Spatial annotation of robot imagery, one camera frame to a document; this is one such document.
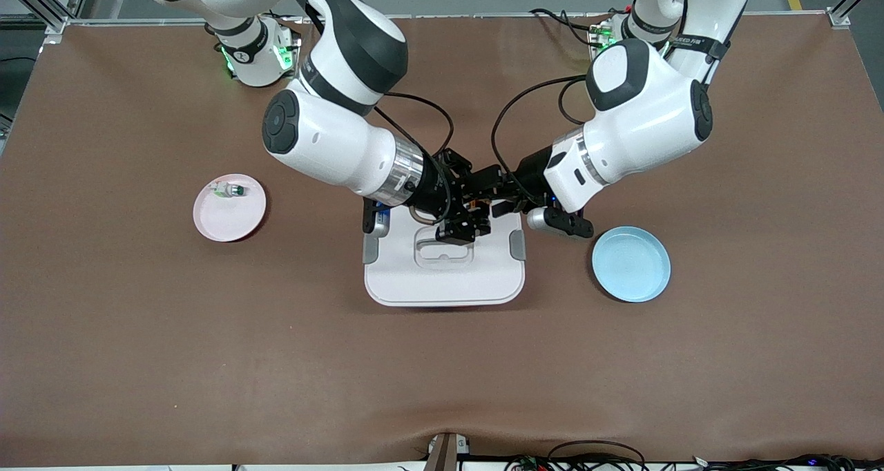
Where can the light blue round plate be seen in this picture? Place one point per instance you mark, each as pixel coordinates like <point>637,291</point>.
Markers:
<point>632,267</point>

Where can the pink round plate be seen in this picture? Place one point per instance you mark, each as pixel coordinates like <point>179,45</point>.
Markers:
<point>221,219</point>

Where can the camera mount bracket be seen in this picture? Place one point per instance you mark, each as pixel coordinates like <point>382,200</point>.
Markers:
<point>445,452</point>

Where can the brown table mat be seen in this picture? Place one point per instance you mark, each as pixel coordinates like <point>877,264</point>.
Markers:
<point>442,374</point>

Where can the white lidded storage box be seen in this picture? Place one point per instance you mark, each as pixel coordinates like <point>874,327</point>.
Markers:
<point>442,277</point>

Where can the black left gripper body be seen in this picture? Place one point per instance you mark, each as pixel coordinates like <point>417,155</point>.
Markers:
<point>531,170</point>

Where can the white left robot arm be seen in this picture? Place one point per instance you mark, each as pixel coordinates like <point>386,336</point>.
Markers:
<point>642,119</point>

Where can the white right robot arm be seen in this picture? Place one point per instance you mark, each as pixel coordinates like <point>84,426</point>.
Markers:
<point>324,139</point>

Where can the green and white switch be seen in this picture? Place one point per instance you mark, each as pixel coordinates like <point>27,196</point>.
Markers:
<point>228,190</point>

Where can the aluminium frame post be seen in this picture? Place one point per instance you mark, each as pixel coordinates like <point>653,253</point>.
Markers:
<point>846,12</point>
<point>59,18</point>

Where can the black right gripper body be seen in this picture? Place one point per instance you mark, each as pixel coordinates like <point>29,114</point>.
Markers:
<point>435,189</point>

